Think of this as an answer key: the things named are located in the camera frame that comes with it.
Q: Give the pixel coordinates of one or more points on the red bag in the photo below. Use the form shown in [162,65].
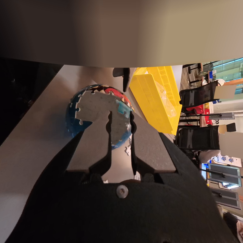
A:
[195,109]

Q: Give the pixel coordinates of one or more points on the yellow plastic bin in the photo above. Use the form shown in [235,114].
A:
[150,102]

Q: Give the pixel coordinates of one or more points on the black mesh office chair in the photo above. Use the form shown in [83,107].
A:
[197,95]
[201,137]

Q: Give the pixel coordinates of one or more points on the white puzzle piece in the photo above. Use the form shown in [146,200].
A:
[128,149]

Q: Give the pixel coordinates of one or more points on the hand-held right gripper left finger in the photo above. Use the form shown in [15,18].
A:
[89,148]

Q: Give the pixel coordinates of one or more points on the grey framed panel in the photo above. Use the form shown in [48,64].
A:
[226,198]
[224,174]
[222,115]

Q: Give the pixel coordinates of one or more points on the blue cartoon puzzle ball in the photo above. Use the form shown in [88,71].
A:
[95,106]

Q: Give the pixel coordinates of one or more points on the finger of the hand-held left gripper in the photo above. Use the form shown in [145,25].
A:
[126,79]
[118,72]

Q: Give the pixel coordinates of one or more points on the clear plastic bag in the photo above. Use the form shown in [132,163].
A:
[167,98]

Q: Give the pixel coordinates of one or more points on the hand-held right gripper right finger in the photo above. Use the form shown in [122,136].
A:
[153,150]

